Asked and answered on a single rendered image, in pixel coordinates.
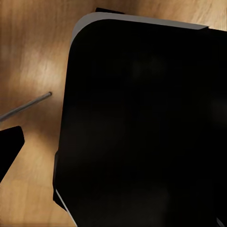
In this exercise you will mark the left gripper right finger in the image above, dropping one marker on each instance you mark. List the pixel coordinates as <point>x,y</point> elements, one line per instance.
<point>219,140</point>

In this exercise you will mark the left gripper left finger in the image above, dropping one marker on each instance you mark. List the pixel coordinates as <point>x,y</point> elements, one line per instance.
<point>11,142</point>

